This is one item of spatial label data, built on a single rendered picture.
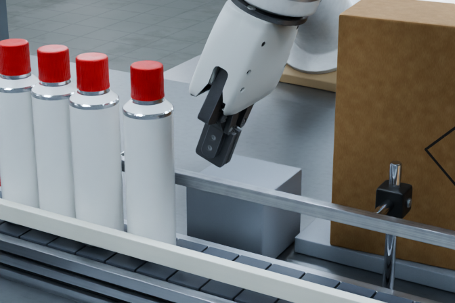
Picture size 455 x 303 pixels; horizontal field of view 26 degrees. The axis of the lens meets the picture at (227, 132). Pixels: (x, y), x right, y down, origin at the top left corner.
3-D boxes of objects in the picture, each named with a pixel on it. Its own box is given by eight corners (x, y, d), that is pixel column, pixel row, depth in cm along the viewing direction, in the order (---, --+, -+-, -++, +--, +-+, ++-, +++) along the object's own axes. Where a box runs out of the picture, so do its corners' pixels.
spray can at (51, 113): (30, 228, 109) (17, 50, 102) (60, 211, 114) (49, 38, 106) (68, 239, 107) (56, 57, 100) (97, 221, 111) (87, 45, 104)
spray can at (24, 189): (-7, 219, 112) (-23, 44, 104) (24, 202, 116) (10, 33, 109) (29, 229, 109) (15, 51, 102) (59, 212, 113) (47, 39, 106)
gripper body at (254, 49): (264, -37, 92) (228, 65, 98) (208, -18, 84) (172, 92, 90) (332, -2, 90) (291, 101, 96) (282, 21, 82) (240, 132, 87)
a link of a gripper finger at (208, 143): (218, 92, 93) (198, 150, 96) (200, 102, 91) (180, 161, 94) (246, 109, 92) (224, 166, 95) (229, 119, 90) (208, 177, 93)
